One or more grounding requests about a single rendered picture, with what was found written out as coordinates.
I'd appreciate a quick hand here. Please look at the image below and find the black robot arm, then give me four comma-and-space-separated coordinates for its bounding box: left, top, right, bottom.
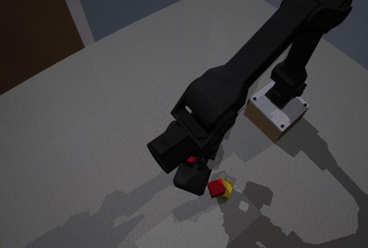
147, 0, 352, 174

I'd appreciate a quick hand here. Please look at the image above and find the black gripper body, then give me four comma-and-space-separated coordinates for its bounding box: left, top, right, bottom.
173, 137, 222, 196

